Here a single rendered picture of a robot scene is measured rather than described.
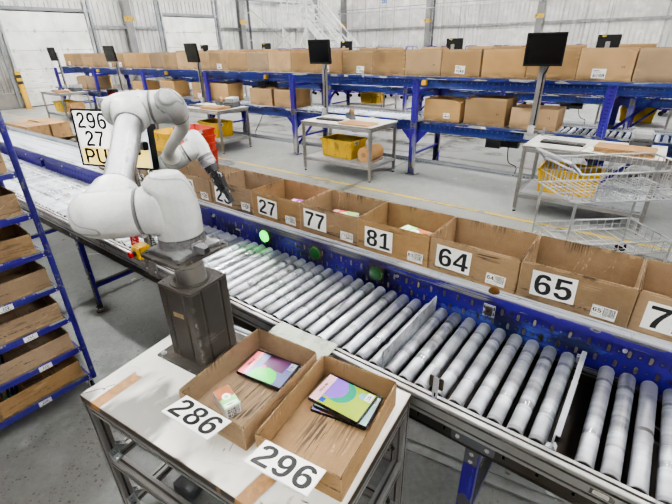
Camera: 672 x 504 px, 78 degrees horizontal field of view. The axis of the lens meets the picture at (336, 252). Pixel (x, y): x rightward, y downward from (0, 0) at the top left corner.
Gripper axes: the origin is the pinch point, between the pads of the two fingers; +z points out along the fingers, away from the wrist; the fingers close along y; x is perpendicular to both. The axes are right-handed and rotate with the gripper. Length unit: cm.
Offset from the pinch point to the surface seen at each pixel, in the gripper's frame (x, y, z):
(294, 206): 19.6, 24.0, 22.8
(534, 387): -4, 137, 114
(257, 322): -42, 44, 58
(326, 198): 43, 22, 29
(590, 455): -20, 157, 122
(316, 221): 20, 35, 35
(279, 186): 39.4, -10.7, 8.3
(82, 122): -39, -23, -71
